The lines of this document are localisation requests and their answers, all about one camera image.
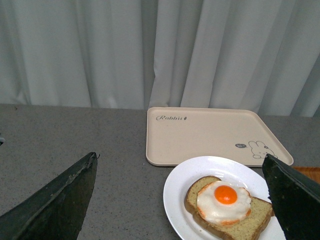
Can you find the brown wooden tray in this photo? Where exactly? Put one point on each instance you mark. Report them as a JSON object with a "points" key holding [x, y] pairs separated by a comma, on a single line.
{"points": [[311, 172]]}

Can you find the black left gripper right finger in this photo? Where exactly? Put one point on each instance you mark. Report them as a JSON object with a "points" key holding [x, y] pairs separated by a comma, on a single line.
{"points": [[295, 199]]}

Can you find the beige rabbit tray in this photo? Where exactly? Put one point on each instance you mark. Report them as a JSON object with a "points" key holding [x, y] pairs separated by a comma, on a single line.
{"points": [[176, 134]]}

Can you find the white round plate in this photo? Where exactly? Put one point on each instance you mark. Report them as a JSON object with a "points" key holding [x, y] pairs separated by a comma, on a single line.
{"points": [[185, 174]]}

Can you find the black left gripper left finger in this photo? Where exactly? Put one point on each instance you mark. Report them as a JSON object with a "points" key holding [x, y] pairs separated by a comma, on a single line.
{"points": [[56, 211]]}

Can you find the bottom bread slice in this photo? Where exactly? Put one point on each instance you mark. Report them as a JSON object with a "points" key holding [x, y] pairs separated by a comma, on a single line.
{"points": [[249, 228]]}

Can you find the fried egg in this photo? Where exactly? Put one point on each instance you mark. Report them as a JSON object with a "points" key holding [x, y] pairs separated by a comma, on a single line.
{"points": [[222, 203]]}

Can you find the grey-white curtain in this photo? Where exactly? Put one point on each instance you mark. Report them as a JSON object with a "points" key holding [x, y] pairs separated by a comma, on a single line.
{"points": [[257, 55]]}

